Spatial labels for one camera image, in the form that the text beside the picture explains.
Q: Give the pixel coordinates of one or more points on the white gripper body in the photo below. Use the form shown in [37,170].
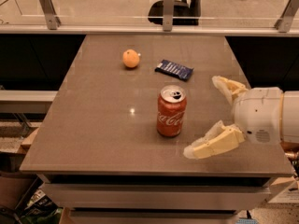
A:
[259,114]

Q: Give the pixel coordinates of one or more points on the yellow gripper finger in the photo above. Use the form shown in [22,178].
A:
[217,140]
[230,89]

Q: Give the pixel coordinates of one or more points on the red coke can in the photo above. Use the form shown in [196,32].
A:
[172,102]

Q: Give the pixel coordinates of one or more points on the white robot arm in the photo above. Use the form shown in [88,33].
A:
[289,117]

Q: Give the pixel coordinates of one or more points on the blue snack bar wrapper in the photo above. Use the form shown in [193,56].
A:
[172,69]

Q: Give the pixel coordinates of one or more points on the black office chair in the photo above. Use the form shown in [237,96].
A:
[187,12]

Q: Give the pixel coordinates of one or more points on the glass barrier panel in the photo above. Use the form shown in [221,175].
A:
[214,13]

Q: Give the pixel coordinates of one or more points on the orange fruit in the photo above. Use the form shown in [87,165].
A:
[131,58]

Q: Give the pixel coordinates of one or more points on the grey drawer cabinet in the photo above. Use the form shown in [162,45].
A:
[154,204]

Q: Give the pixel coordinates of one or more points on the green snack bags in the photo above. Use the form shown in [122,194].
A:
[40,210]

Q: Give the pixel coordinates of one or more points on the right metal bracket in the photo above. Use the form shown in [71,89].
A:
[284,23]

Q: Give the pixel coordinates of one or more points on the metal bracket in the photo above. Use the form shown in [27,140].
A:
[52,20]
[284,23]
[168,12]

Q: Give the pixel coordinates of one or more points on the middle metal bracket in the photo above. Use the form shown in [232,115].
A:
[168,12]

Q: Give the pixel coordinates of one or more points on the left metal bracket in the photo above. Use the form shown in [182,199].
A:
[52,20]

